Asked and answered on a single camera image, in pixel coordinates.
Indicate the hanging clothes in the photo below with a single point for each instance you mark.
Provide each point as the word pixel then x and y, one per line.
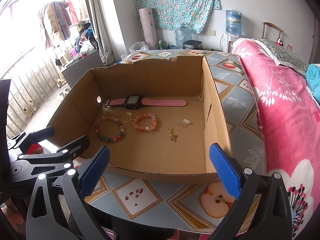
pixel 55 22

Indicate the balcony railing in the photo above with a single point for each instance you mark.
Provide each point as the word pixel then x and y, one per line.
pixel 30 80

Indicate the brown cardboard box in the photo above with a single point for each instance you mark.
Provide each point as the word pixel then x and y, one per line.
pixel 162 160

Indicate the pink floral blanket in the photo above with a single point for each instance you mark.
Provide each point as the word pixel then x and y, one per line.
pixel 282 117

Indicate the grey curtain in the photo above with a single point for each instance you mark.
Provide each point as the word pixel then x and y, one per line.
pixel 100 17

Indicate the grey trash bin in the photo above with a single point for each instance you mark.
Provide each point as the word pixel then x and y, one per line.
pixel 192 45

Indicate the fruit print tablecloth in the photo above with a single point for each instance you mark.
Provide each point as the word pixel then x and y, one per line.
pixel 235 110

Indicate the grey cabinet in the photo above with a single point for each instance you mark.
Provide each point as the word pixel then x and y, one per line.
pixel 80 67

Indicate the blue dispenser water bottle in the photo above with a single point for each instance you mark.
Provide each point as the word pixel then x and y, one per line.
pixel 233 22

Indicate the green can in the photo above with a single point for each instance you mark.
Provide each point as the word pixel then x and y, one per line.
pixel 160 45

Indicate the wooden chair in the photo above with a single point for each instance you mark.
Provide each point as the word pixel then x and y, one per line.
pixel 272 25

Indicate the wall socket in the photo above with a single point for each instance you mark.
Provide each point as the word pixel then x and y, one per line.
pixel 210 32

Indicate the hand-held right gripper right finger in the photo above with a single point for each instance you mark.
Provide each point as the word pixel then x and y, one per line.
pixel 225 170

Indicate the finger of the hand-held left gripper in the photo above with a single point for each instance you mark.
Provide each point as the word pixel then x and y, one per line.
pixel 75 147
pixel 32 141

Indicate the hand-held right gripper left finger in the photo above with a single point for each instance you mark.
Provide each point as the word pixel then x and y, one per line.
pixel 96 170

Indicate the pair of white shoes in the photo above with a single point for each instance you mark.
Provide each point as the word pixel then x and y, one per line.
pixel 65 93

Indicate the gold butterfly charm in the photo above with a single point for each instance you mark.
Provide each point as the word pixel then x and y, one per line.
pixel 127 120

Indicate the pink paper roll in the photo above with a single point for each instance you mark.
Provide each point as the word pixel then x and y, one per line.
pixel 147 27

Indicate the grey lace cloth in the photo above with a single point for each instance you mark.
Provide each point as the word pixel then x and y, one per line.
pixel 282 53

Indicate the pink phone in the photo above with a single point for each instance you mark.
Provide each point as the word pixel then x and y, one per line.
pixel 110 235

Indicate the empty clear water bottle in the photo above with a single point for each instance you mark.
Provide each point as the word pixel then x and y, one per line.
pixel 183 36

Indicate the pile of clothes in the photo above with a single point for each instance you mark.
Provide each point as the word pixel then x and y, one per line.
pixel 86 36

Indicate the pair of tan sandals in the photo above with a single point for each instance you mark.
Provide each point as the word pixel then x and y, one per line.
pixel 60 83

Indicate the teal floral wall cloth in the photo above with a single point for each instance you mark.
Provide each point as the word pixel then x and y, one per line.
pixel 175 2

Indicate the white plastic bag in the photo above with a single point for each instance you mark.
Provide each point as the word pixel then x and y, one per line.
pixel 138 48

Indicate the red carton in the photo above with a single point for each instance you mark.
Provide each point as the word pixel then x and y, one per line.
pixel 35 148

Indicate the white water dispenser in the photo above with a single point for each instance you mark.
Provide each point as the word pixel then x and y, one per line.
pixel 228 43

